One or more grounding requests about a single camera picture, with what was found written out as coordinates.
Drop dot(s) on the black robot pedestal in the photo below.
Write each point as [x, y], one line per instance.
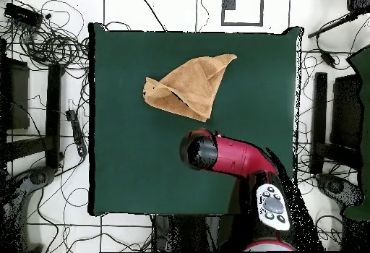
[188, 232]

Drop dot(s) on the black power adapter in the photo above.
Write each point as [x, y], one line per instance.
[328, 58]

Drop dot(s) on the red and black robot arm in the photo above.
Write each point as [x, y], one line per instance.
[237, 157]

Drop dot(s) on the black power strip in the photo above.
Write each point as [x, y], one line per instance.
[76, 133]

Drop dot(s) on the black device box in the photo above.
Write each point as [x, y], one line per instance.
[358, 0]

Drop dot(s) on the dark green hanging cloth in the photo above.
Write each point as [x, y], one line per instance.
[365, 120]

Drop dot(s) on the black rod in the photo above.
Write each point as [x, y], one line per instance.
[332, 25]

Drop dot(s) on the tan terry towel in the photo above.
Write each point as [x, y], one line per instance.
[190, 88]

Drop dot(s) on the dark green table cloth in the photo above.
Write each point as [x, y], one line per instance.
[130, 149]

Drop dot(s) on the dark flat panel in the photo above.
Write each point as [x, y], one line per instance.
[18, 97]
[347, 111]

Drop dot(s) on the black hub box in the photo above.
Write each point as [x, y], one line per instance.
[21, 14]

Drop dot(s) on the black stand bar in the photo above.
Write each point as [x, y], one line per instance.
[53, 114]
[319, 120]

